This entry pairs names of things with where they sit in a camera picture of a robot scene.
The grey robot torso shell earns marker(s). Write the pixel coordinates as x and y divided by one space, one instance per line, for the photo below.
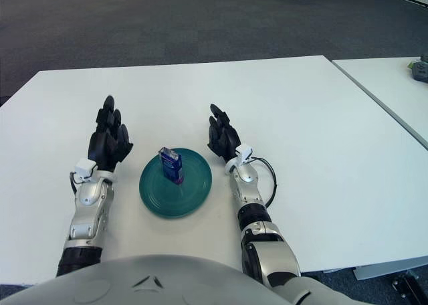
140 281

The black metal foot bracket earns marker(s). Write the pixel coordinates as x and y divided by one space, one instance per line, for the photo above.
407 285

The teal green round plate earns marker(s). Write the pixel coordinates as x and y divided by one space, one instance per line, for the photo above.
197 184

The grey metal table frame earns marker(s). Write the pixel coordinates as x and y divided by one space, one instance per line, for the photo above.
384 270

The blue purple gum box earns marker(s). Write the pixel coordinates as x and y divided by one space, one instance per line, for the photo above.
172 166

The grey handheld controller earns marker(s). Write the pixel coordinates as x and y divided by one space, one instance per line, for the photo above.
419 71

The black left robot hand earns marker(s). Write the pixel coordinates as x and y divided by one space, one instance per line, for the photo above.
108 144

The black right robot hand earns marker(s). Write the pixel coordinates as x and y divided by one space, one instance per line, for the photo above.
224 139

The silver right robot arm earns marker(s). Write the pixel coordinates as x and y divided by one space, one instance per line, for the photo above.
254 211

